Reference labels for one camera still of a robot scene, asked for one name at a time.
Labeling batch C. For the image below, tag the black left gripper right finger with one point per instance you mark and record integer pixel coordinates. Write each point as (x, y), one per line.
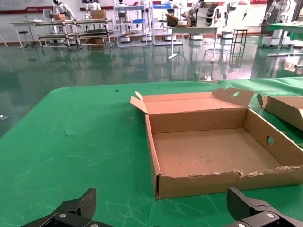
(236, 203)

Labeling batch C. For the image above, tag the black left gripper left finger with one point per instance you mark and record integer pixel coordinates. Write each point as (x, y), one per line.
(87, 203)

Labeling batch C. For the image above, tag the small open cardboard box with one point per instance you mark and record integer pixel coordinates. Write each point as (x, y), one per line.
(213, 151)

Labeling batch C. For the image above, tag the large open cardboard box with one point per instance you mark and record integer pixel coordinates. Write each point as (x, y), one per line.
(284, 108)

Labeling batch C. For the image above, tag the green table mat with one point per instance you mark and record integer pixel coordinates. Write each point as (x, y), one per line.
(71, 153)

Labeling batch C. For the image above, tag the white wheeled robot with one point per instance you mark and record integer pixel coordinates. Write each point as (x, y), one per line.
(277, 40)

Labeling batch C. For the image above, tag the tall black metal stool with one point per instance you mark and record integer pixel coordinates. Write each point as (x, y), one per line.
(240, 30)

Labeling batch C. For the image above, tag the grey work table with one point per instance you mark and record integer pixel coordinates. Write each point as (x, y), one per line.
(194, 28)

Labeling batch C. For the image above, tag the black round stool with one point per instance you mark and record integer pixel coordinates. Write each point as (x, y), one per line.
(23, 32)

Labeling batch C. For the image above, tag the green covered table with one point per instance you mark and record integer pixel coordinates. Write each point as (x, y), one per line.
(284, 27)

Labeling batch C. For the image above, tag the flat small cardboard carton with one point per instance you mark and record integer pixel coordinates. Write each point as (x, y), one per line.
(59, 17)

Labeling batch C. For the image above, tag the closed cardboard carton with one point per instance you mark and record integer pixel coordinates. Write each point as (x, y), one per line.
(98, 14)

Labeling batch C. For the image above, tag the blue plastic bin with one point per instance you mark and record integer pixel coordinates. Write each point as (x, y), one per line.
(163, 5)
(139, 21)

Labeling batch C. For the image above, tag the white humanoid robot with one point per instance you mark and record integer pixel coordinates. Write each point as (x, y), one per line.
(208, 14)
(233, 4)
(59, 7)
(91, 6)

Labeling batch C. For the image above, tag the white desk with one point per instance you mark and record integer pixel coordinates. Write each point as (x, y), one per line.
(21, 23)

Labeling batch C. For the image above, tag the open cardboard carton pile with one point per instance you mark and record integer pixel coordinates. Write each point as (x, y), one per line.
(171, 21)

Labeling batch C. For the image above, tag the white shelf unit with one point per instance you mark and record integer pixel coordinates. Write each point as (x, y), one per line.
(165, 22)
(129, 8)

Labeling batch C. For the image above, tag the pipe frame workbench rack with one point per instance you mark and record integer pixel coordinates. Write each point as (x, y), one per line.
(54, 36)
(94, 35)

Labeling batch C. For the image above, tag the red white wall banner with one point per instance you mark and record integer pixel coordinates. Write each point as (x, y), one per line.
(35, 9)

